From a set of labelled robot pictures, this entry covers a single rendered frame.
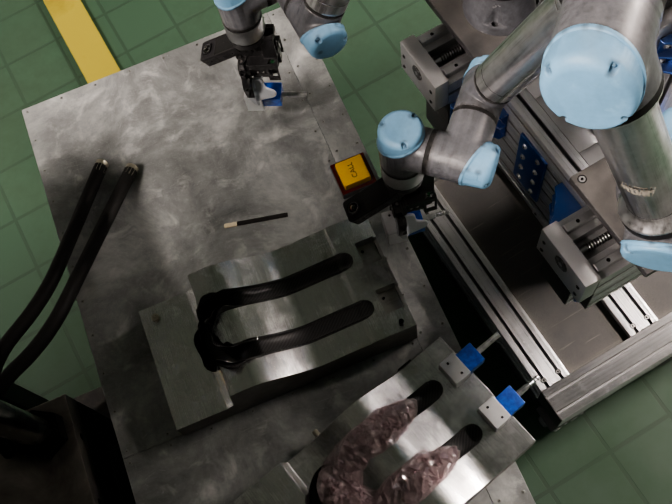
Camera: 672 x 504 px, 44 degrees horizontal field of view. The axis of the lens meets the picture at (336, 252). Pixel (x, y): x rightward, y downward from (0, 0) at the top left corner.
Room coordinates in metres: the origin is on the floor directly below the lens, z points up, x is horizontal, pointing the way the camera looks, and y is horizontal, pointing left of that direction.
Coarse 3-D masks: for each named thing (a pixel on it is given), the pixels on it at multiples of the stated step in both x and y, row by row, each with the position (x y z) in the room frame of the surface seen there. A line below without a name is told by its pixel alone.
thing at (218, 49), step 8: (208, 40) 1.09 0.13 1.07; (216, 40) 1.07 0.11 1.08; (224, 40) 1.06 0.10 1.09; (208, 48) 1.07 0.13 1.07; (216, 48) 1.05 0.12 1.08; (224, 48) 1.04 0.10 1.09; (232, 48) 1.03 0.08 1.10; (208, 56) 1.05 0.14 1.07; (216, 56) 1.04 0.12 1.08; (224, 56) 1.03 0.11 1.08; (232, 56) 1.03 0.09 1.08; (208, 64) 1.05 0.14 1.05
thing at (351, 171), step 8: (344, 160) 0.87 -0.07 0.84; (352, 160) 0.86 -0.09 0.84; (360, 160) 0.86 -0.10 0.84; (336, 168) 0.86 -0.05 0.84; (344, 168) 0.85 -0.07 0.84; (352, 168) 0.85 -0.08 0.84; (360, 168) 0.84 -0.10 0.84; (344, 176) 0.83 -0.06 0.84; (352, 176) 0.83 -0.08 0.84; (360, 176) 0.82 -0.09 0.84; (368, 176) 0.82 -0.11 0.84; (344, 184) 0.81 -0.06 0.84; (352, 184) 0.81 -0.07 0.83
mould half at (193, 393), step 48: (336, 240) 0.67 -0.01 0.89; (192, 288) 0.64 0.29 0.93; (336, 288) 0.57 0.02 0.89; (192, 336) 0.57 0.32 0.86; (240, 336) 0.52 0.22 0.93; (336, 336) 0.48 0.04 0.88; (384, 336) 0.45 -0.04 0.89; (192, 384) 0.47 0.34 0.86; (240, 384) 0.43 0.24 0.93; (288, 384) 0.42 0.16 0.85
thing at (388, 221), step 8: (384, 216) 0.67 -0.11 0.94; (392, 216) 0.67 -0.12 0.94; (416, 216) 0.66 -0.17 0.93; (424, 216) 0.66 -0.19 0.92; (432, 216) 0.65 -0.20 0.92; (384, 224) 0.66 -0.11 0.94; (392, 224) 0.65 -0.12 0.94; (392, 232) 0.63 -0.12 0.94; (416, 232) 0.63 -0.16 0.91; (392, 240) 0.63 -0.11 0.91; (400, 240) 0.63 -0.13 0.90
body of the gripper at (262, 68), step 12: (264, 36) 1.01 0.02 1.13; (276, 36) 1.05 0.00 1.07; (240, 48) 1.00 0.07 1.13; (252, 48) 1.00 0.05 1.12; (264, 48) 1.01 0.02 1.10; (276, 48) 1.02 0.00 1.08; (240, 60) 1.02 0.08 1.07; (252, 60) 1.01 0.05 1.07; (264, 60) 1.00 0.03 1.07; (276, 60) 1.00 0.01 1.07; (240, 72) 1.01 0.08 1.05; (252, 72) 1.01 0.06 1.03; (264, 72) 1.00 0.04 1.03; (276, 72) 1.00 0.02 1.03
